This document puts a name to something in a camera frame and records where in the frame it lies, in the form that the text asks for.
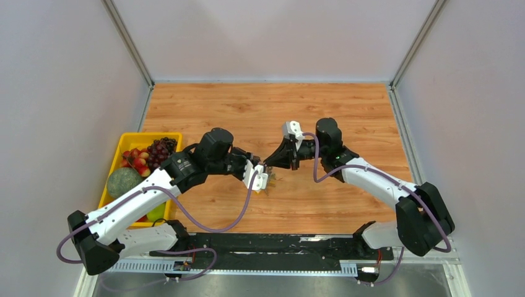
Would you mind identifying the keyring tool with keys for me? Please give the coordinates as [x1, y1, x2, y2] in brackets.
[258, 165, 277, 196]

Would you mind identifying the yellow plastic bin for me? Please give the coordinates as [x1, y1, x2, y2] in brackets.
[98, 132, 183, 228]

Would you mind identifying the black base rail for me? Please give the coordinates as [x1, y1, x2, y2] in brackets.
[149, 233, 394, 282]

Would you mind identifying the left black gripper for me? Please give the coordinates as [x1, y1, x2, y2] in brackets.
[207, 147, 259, 181]

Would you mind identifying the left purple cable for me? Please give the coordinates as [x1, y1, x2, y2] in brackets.
[56, 168, 260, 283]

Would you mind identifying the red apple right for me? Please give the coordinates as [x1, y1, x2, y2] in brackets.
[136, 215, 148, 223]

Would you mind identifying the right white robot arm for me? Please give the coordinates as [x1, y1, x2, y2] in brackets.
[263, 118, 455, 259]

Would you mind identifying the dark grape bunch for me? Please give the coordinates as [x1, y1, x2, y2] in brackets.
[146, 137, 178, 171]

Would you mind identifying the small red lychee cluster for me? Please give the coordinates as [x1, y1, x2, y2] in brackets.
[119, 148, 151, 178]

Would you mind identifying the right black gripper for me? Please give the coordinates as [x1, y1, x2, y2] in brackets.
[263, 136, 327, 171]

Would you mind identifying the green melon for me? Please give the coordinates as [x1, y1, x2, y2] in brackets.
[106, 168, 144, 199]

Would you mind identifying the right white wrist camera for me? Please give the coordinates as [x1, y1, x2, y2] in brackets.
[282, 121, 305, 150]

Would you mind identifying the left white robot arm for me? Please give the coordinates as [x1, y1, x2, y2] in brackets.
[67, 127, 269, 275]

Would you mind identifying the green lime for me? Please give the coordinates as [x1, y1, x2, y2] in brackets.
[146, 203, 166, 222]

